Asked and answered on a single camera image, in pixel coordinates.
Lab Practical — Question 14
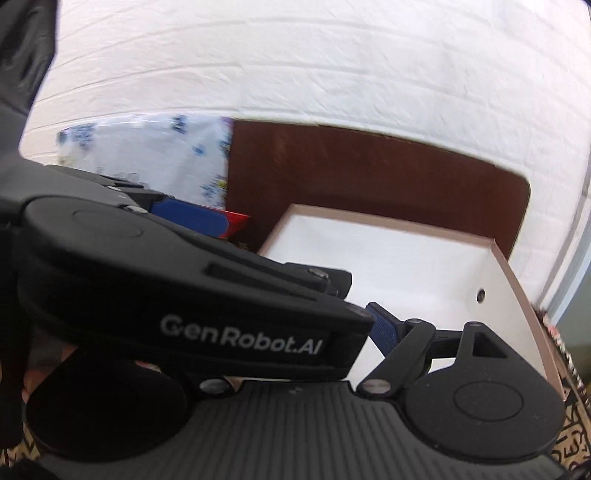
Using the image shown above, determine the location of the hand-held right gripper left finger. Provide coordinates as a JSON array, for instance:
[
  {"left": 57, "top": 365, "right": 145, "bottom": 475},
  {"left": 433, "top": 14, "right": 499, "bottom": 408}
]
[{"left": 199, "top": 377, "right": 239, "bottom": 398}]

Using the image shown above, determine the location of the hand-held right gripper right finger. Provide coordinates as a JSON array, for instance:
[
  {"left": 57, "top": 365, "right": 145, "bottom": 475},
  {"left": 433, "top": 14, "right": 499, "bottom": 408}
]
[{"left": 356, "top": 302, "right": 510, "bottom": 398}]

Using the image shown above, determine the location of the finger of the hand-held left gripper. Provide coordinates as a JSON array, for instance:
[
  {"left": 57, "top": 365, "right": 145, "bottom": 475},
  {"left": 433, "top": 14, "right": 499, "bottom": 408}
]
[
  {"left": 46, "top": 165, "right": 228, "bottom": 239},
  {"left": 203, "top": 250, "right": 354, "bottom": 303}
]

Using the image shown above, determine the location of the floral clear plastic bag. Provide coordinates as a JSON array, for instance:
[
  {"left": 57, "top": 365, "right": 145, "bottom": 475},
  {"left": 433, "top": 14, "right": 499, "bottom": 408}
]
[{"left": 57, "top": 113, "right": 234, "bottom": 209}]

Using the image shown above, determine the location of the brown wooden board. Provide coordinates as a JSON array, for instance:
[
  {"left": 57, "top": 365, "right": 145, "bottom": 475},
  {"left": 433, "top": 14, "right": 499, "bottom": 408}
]
[{"left": 225, "top": 117, "right": 532, "bottom": 260}]

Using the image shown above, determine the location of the black patterned beige mat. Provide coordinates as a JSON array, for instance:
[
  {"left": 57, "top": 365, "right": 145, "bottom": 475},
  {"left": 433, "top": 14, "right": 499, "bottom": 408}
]
[{"left": 0, "top": 302, "right": 591, "bottom": 480}]

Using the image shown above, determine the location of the dark cloth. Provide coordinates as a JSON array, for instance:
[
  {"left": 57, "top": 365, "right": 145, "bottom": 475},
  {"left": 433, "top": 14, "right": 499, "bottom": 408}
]
[{"left": 0, "top": 0, "right": 62, "bottom": 204}]

